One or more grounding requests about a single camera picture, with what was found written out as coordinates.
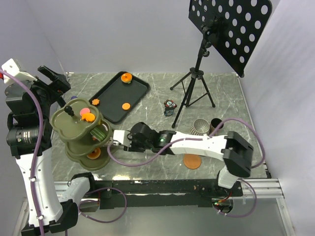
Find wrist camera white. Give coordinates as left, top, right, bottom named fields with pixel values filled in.
left=1, top=59, right=37, bottom=81
left=113, top=130, right=131, bottom=147

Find orange donut back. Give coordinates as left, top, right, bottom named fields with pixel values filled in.
left=121, top=73, right=132, bottom=84

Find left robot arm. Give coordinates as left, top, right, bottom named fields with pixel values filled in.
left=0, top=59, right=97, bottom=236

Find orange flower cookie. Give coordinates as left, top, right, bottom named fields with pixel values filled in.
left=92, top=99, right=100, bottom=106

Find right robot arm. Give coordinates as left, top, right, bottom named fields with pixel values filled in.
left=114, top=122, right=253, bottom=196

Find orange round cookie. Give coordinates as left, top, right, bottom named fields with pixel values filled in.
left=122, top=103, right=131, bottom=111

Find black music stand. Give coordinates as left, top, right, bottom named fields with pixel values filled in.
left=177, top=0, right=273, bottom=113

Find orange donut front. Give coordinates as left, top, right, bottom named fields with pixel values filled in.
left=87, top=147, right=101, bottom=160

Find pink round cookie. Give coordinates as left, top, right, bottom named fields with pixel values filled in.
left=80, top=108, right=90, bottom=116

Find black cartoon figurine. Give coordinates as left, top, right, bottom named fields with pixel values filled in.
left=164, top=99, right=177, bottom=117

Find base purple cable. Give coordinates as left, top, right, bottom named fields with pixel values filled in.
left=77, top=188, right=128, bottom=224

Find orange donut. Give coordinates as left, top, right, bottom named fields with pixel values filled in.
left=87, top=147, right=101, bottom=160
left=121, top=73, right=132, bottom=84

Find black base frame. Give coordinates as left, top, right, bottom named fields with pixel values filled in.
left=84, top=173, right=243, bottom=209

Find metal tongs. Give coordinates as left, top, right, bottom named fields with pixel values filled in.
left=105, top=140, right=121, bottom=147

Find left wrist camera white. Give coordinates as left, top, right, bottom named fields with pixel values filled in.
left=1, top=59, right=37, bottom=81

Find striped ceramic cup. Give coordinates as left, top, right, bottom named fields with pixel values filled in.
left=190, top=118, right=210, bottom=136

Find green layered cake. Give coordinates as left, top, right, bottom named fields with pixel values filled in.
left=90, top=127, right=106, bottom=142

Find orange coaster front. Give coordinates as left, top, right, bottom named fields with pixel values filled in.
left=183, top=154, right=202, bottom=170

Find black serving tray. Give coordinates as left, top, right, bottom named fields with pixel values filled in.
left=89, top=71, right=150, bottom=124

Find orange star cookie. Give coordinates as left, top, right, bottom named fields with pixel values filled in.
left=81, top=113, right=96, bottom=122

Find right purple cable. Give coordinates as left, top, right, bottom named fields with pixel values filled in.
left=107, top=117, right=266, bottom=219

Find green three-tier serving stand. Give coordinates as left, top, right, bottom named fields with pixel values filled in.
left=50, top=98, right=114, bottom=171

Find dark brown mug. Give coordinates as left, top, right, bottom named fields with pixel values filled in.
left=210, top=118, right=224, bottom=133

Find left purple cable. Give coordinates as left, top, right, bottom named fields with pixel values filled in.
left=0, top=68, right=45, bottom=236

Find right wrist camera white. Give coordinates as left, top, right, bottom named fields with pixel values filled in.
left=113, top=130, right=131, bottom=147

